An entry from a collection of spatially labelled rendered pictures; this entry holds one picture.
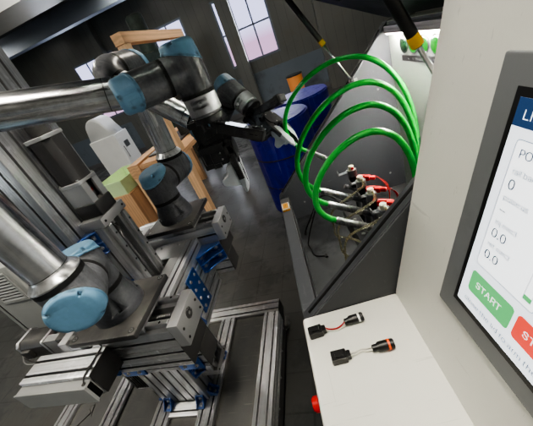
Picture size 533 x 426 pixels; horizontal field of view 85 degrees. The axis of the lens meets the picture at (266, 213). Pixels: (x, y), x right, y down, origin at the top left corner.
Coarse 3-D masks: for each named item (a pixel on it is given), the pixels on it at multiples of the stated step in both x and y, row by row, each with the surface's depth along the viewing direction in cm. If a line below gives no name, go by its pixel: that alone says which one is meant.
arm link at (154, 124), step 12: (120, 60) 100; (132, 60) 104; (144, 60) 109; (144, 120) 115; (156, 120) 116; (156, 132) 118; (168, 132) 122; (156, 144) 120; (168, 144) 122; (156, 156) 125; (168, 156) 122; (180, 156) 126; (180, 168) 125; (180, 180) 126
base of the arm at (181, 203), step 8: (168, 200) 119; (176, 200) 121; (184, 200) 125; (160, 208) 120; (168, 208) 120; (176, 208) 121; (184, 208) 123; (192, 208) 128; (160, 216) 122; (168, 216) 120; (176, 216) 121; (184, 216) 123; (168, 224) 122
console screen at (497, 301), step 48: (528, 96) 28; (528, 144) 28; (480, 192) 35; (528, 192) 29; (480, 240) 36; (528, 240) 29; (480, 288) 37; (528, 288) 30; (480, 336) 38; (528, 336) 31; (528, 384) 32
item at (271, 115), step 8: (248, 104) 97; (256, 104) 99; (248, 112) 99; (264, 112) 96; (272, 112) 99; (248, 120) 101; (256, 120) 99; (264, 120) 96; (272, 120) 95; (280, 120) 98; (272, 136) 104
